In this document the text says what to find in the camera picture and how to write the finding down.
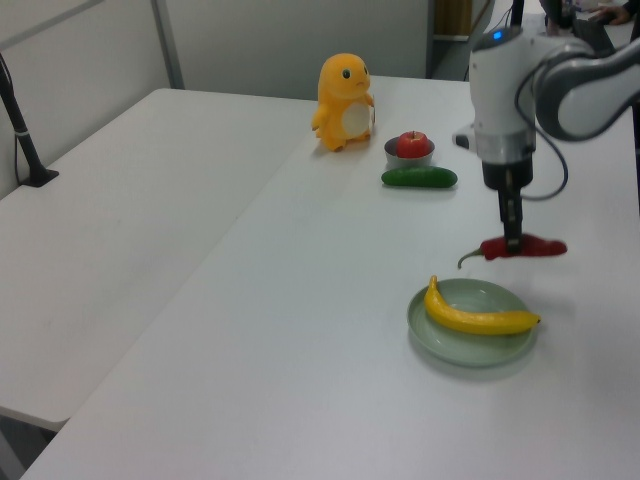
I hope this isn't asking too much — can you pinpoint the orange plush toy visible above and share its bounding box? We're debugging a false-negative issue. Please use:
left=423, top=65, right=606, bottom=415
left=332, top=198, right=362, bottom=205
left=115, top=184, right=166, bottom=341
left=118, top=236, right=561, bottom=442
left=310, top=53, right=376, bottom=153

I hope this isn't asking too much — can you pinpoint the yellow toy banana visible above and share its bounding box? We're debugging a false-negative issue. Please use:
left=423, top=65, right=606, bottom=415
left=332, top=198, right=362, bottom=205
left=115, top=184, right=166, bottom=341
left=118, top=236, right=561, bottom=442
left=423, top=275, right=542, bottom=336

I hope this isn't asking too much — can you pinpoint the wooden panel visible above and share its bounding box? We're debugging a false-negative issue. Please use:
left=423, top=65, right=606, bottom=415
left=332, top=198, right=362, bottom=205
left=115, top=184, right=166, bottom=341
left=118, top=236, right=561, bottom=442
left=433, top=0, right=474, bottom=39

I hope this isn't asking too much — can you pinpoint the black stand pole with base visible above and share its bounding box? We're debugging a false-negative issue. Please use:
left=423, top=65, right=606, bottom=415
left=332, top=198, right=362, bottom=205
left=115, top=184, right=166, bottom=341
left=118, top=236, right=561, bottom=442
left=0, top=52, right=60, bottom=188

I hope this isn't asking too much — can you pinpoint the small grey bowl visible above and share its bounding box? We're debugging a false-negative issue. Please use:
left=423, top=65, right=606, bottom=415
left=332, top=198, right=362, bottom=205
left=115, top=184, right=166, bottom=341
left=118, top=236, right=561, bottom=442
left=383, top=135, right=436, bottom=170

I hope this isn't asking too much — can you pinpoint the red toy chili pepper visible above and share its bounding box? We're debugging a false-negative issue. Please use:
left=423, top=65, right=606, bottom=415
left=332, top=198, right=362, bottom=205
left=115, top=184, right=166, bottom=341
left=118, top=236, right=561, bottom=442
left=457, top=234, right=569, bottom=270

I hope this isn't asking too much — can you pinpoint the red toy apple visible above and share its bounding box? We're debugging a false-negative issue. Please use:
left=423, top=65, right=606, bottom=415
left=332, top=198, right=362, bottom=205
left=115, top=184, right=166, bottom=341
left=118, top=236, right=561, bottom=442
left=396, top=130, right=430, bottom=159

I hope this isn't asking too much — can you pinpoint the green toy cucumber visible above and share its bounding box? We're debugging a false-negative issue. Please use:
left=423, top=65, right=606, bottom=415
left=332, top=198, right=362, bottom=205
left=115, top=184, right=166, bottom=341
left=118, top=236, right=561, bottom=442
left=381, top=166, right=459, bottom=191

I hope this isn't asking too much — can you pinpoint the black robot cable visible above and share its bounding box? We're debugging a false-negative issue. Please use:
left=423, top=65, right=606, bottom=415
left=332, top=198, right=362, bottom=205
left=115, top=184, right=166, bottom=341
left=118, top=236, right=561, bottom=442
left=514, top=64, right=570, bottom=202

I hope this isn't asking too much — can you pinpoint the pale green plastic plate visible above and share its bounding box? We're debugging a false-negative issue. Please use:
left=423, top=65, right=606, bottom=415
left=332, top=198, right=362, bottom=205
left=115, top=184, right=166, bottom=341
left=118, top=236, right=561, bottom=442
left=406, top=278, right=539, bottom=369

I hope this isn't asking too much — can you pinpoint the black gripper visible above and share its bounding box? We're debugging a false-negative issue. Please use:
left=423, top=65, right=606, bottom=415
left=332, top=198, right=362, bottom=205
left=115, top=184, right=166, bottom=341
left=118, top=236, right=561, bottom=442
left=481, top=159, right=535, bottom=258

